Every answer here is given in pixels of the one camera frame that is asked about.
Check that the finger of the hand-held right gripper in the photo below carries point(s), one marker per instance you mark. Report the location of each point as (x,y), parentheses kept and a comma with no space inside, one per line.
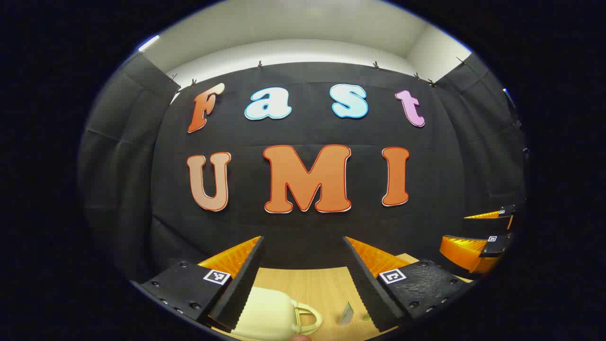
(497,246)
(506,211)

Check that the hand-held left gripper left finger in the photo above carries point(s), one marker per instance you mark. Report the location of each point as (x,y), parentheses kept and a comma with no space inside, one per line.
(246,284)

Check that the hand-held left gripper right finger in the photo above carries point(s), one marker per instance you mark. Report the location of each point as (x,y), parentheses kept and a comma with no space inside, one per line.
(367,289)

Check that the white skin care tube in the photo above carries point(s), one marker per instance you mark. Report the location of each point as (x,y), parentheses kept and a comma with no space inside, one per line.
(346,315)

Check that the pale yellow suitcase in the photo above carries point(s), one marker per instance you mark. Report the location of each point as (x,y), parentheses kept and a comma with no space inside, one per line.
(265,315)

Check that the black backdrop cloth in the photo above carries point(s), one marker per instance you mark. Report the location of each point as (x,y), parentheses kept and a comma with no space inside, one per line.
(307,132)

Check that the ceiling light strip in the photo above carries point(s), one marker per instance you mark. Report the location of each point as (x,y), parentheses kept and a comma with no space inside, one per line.
(148,42)

